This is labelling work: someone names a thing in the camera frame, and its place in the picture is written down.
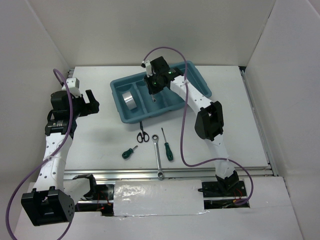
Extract small silver ratchet wrench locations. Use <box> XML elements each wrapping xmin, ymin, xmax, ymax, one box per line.
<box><xmin>151</xmin><ymin>94</ymin><xmax>157</xmax><ymax>103</ymax></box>

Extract white tape roll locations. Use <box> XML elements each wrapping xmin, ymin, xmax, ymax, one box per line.
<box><xmin>122</xmin><ymin>91</ymin><xmax>137</xmax><ymax>111</ymax></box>

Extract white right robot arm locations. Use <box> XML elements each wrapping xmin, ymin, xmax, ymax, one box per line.
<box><xmin>141</xmin><ymin>56</ymin><xmax>239</xmax><ymax>196</ymax></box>

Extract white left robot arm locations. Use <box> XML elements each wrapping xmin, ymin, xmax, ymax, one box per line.
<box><xmin>21</xmin><ymin>90</ymin><xmax>100</xmax><ymax>226</ymax></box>

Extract blue four-compartment tray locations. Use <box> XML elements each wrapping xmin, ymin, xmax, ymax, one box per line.
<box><xmin>110</xmin><ymin>60</ymin><xmax>212</xmax><ymax>124</ymax></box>

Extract large silver ratchet wrench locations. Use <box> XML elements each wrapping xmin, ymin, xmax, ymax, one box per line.
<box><xmin>151</xmin><ymin>134</ymin><xmax>164</xmax><ymax>180</ymax></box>

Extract white foil-edged cover sheet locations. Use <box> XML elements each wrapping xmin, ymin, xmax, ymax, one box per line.
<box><xmin>113</xmin><ymin>180</ymin><xmax>205</xmax><ymax>217</ymax></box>

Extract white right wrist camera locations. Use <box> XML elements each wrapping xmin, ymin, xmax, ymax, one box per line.
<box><xmin>141</xmin><ymin>60</ymin><xmax>153</xmax><ymax>78</ymax></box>

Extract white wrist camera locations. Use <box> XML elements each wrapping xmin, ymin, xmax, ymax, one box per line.
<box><xmin>141</xmin><ymin>60</ymin><xmax>153</xmax><ymax>78</ymax></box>
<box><xmin>65</xmin><ymin>77</ymin><xmax>81</xmax><ymax>98</ymax></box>

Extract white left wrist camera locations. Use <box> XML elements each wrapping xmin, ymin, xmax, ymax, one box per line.
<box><xmin>65</xmin><ymin>77</ymin><xmax>81</xmax><ymax>98</ymax></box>

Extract aluminium left side rail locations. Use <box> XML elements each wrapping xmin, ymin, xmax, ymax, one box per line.
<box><xmin>67</xmin><ymin>68</ymin><xmax>75</xmax><ymax>78</ymax></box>

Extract aluminium rail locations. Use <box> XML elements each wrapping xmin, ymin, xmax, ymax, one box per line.
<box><xmin>61</xmin><ymin>168</ymin><xmax>275</xmax><ymax>181</ymax></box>
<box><xmin>238</xmin><ymin>66</ymin><xmax>279</xmax><ymax>177</ymax></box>
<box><xmin>67</xmin><ymin>68</ymin><xmax>75</xmax><ymax>78</ymax></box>

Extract black handled scissors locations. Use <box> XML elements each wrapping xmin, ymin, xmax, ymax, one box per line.
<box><xmin>136</xmin><ymin>121</ymin><xmax>150</xmax><ymax>143</ymax></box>

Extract stubby green handled screwdriver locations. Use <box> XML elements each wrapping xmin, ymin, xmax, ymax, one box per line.
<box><xmin>121</xmin><ymin>145</ymin><xmax>138</xmax><ymax>160</ymax></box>

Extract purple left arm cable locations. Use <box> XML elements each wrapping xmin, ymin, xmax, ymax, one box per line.
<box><xmin>5</xmin><ymin>68</ymin><xmax>77</xmax><ymax>240</ymax></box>

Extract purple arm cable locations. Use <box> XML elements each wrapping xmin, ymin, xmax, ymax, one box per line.
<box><xmin>141</xmin><ymin>46</ymin><xmax>255</xmax><ymax>206</ymax></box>
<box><xmin>5</xmin><ymin>68</ymin><xmax>77</xmax><ymax>240</ymax></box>

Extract long green handled screwdriver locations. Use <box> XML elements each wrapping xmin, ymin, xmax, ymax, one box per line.
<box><xmin>161</xmin><ymin>128</ymin><xmax>174</xmax><ymax>162</ymax></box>

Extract aluminium right side rail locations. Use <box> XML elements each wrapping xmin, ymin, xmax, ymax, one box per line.
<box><xmin>238</xmin><ymin>66</ymin><xmax>279</xmax><ymax>177</ymax></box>

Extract aluminium front rail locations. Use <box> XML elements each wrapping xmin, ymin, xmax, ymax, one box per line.
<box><xmin>61</xmin><ymin>168</ymin><xmax>275</xmax><ymax>181</ymax></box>

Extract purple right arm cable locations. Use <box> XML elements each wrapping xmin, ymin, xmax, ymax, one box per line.
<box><xmin>141</xmin><ymin>46</ymin><xmax>255</xmax><ymax>206</ymax></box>

